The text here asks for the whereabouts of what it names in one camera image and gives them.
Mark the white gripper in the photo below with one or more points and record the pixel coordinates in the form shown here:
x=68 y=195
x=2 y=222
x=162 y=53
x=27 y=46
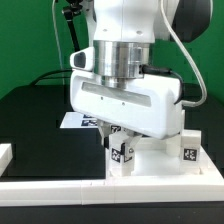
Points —
x=147 y=105

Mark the white square table top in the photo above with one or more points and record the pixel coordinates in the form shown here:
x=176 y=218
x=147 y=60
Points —
x=151 y=159

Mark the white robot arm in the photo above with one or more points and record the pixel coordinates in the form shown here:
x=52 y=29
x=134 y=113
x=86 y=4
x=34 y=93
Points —
x=114 y=82

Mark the printed marker sheet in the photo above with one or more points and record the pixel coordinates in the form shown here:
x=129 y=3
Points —
x=74 y=120

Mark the white U-shaped fence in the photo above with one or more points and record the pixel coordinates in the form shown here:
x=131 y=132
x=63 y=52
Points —
x=132 y=189

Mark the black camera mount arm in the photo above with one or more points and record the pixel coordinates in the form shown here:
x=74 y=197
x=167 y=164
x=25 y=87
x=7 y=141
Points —
x=72 y=10

